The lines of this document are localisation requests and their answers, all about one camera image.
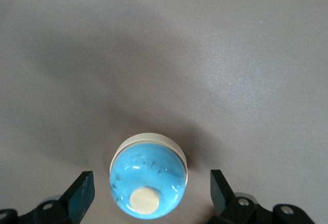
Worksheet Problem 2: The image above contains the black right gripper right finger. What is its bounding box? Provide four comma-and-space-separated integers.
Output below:
210, 169, 259, 224

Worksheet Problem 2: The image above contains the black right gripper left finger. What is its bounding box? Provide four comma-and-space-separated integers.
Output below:
34, 171, 95, 224

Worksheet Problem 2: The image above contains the scratched blue call bell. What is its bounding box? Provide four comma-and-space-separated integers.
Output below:
109, 132, 189, 221

